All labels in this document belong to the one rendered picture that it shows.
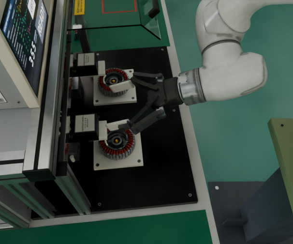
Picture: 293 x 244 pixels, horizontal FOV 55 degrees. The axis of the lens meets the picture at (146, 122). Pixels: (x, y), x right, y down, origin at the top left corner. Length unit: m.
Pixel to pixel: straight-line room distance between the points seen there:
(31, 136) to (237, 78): 0.46
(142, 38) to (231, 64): 0.62
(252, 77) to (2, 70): 0.51
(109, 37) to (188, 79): 0.63
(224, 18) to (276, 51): 1.80
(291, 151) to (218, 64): 0.42
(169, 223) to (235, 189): 0.93
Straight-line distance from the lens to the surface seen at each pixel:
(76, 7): 0.90
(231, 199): 1.69
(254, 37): 2.57
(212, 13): 0.76
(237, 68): 0.69
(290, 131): 1.03
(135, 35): 1.27
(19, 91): 0.56
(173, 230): 0.84
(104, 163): 0.87
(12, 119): 0.60
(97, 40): 1.26
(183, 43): 2.37
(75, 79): 1.02
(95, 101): 1.00
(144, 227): 0.84
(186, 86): 0.71
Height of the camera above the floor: 1.57
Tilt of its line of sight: 57 degrees down
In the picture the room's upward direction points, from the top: straight up
